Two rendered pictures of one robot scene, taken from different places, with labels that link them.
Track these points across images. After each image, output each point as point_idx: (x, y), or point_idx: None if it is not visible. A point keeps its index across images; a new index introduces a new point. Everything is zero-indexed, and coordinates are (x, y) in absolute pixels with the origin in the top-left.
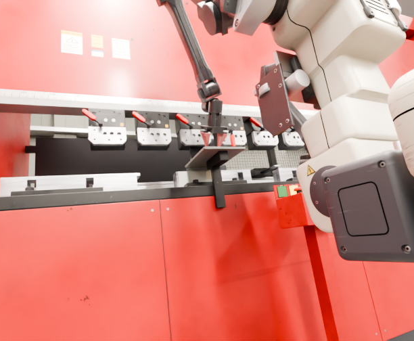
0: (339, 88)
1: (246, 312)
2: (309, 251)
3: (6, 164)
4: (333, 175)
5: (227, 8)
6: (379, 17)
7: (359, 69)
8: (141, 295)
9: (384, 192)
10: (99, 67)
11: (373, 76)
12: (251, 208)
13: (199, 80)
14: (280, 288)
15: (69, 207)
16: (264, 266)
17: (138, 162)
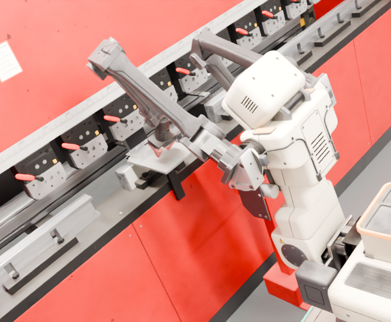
0: (299, 203)
1: (216, 258)
2: None
3: None
4: (301, 279)
5: (227, 182)
6: (324, 166)
7: (310, 189)
8: (145, 294)
9: (323, 294)
10: None
11: (318, 184)
12: (203, 179)
13: (149, 117)
14: (236, 227)
15: (69, 276)
16: (222, 219)
17: None
